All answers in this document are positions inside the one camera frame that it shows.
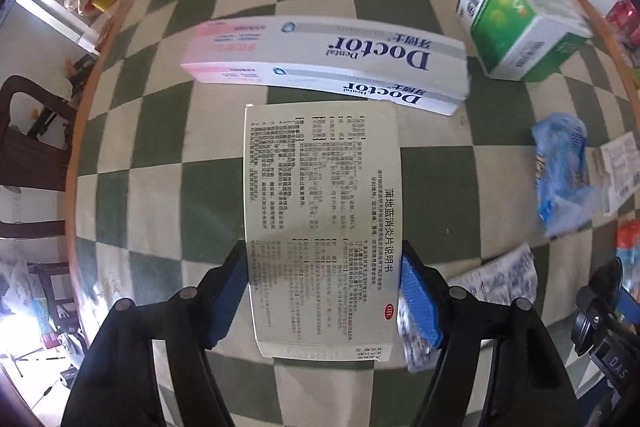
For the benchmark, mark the green white medicine box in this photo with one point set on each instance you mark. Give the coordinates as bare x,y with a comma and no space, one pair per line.
510,7

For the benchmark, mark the dark brown wooden chair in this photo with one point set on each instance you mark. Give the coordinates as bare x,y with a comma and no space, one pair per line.
30,157

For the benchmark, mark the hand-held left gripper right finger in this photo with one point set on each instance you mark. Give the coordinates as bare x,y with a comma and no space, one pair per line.
420,302

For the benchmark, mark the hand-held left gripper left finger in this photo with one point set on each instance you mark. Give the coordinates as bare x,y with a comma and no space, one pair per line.
225,302

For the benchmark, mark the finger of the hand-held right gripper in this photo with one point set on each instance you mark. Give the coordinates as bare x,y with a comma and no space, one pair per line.
607,277

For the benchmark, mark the red snack packet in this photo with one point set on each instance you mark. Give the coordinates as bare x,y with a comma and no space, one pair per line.
622,14

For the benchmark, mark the white pink toothpaste box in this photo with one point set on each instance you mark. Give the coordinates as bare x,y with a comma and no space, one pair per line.
350,57

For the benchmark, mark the blue plastic wrapper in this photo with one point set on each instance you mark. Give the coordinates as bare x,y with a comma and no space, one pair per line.
560,172

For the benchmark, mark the green white checkered tablecloth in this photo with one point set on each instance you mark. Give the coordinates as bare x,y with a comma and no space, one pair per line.
150,157

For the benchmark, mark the red printed packet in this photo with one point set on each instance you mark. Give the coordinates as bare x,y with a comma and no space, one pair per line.
627,242

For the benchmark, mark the white paper receipt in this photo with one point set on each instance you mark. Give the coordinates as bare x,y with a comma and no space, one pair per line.
617,172

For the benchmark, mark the printed foil blister sheet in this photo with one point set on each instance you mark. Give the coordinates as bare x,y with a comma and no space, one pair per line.
500,277

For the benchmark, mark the white printed paper leaflet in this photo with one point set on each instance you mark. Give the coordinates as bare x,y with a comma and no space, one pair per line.
320,207

